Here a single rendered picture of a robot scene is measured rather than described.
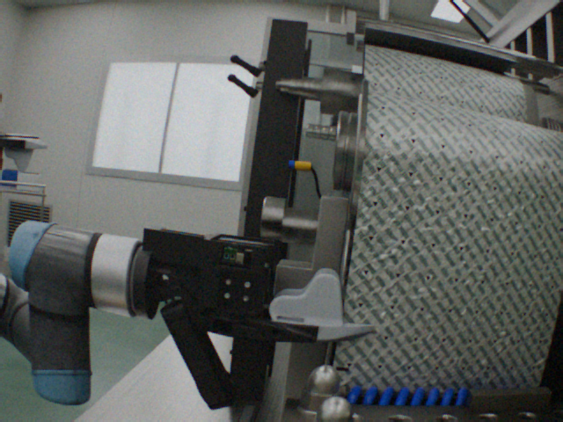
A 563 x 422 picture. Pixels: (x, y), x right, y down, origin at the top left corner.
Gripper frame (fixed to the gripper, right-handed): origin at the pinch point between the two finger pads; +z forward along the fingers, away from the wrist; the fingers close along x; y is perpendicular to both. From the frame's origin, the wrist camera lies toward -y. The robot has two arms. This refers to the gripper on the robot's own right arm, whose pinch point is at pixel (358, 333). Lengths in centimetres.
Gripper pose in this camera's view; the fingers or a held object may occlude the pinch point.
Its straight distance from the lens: 65.2
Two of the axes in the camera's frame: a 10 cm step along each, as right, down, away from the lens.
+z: 9.9, 1.2, -0.7
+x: 0.8, -0.4, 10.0
